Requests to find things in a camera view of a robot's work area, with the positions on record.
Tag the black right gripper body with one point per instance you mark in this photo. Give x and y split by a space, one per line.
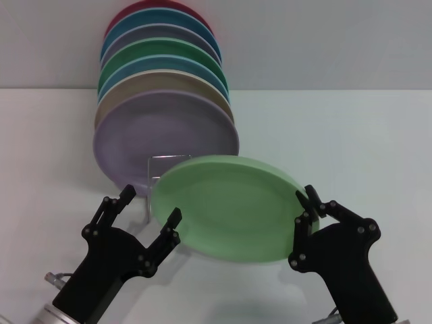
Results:
347 263

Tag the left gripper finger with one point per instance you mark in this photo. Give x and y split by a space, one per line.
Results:
108 211
167 238

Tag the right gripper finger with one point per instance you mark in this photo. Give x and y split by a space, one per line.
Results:
302 236
351 219

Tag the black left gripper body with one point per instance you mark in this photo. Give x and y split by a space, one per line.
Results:
108 263

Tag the light green plate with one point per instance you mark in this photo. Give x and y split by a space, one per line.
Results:
229 209

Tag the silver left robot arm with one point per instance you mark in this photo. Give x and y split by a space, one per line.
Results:
50 314

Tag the beige plate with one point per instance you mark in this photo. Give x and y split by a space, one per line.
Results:
152 82

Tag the light blue plate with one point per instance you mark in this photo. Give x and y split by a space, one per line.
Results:
158 64

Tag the dark green plate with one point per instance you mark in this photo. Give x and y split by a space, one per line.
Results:
162 47

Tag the grey lilac plate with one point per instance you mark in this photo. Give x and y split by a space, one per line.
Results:
162 32

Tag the teal blue plate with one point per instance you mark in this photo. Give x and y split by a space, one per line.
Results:
162 18

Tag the crimson red plate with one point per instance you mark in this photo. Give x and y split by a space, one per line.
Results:
135 8

